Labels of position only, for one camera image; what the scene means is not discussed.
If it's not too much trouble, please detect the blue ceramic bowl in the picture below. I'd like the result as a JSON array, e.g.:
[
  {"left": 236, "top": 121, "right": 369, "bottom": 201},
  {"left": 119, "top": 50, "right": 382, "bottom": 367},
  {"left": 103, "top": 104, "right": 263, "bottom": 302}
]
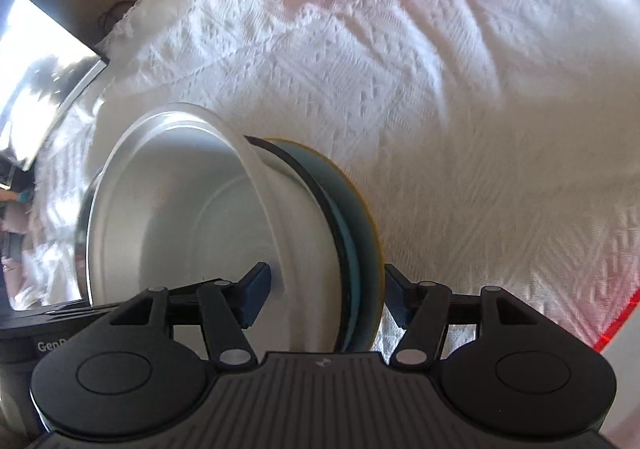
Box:
[{"left": 267, "top": 138, "right": 384, "bottom": 353}]

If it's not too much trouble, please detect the black monitor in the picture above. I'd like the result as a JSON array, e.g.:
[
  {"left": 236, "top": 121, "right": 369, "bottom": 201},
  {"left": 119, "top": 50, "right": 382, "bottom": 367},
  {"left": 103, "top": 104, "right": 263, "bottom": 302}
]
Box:
[{"left": 0, "top": 0, "right": 107, "bottom": 171}]

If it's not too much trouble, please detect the white gold-rimmed bowl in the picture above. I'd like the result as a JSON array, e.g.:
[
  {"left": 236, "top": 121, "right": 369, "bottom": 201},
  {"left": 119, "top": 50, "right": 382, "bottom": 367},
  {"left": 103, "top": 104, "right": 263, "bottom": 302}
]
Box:
[{"left": 86, "top": 104, "right": 342, "bottom": 355}]

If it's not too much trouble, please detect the white textured cloth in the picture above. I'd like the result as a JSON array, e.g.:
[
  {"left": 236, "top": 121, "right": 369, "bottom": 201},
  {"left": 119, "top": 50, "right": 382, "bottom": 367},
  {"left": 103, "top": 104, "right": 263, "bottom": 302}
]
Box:
[{"left": 12, "top": 0, "right": 639, "bottom": 348}]

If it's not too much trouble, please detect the stainless steel bowl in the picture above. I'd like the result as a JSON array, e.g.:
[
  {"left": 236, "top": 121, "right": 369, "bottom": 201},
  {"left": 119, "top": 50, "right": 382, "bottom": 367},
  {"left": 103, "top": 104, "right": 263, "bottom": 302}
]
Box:
[{"left": 74, "top": 169, "right": 103, "bottom": 301}]

